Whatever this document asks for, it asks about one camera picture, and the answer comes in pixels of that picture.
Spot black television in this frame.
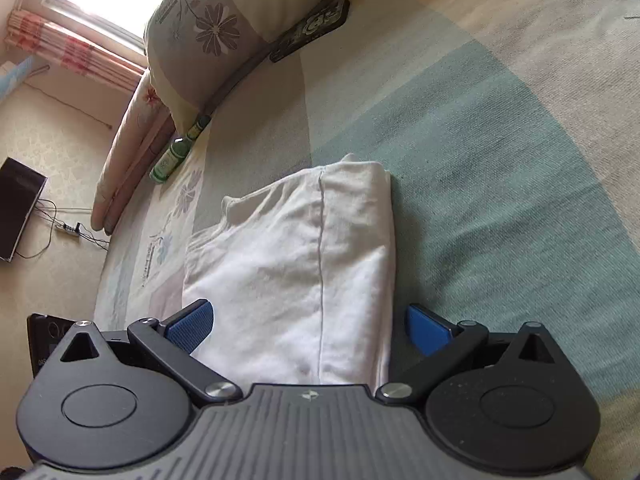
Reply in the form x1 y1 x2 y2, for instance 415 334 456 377
0 157 49 264

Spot white printed shirt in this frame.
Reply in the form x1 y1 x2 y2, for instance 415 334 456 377
182 154 401 389

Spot black remote control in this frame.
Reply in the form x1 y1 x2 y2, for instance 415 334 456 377
269 0 351 64

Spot white wall air conditioner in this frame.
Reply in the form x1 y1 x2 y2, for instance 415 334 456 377
0 57 39 94

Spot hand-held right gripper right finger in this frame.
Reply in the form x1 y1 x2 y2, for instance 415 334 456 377
375 302 558 407

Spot floral pillow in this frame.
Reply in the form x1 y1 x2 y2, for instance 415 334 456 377
144 0 422 134

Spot black wall cables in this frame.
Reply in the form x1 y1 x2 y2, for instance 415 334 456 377
15 198 112 262

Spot pink checked curtain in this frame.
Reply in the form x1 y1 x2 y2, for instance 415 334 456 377
5 10 147 92

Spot pink floral folded quilt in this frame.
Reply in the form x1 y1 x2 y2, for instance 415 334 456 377
90 67 177 234

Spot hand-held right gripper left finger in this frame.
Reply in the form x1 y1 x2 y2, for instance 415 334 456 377
61 299 243 407

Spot green glass bottle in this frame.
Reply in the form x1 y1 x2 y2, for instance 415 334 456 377
148 115 212 185

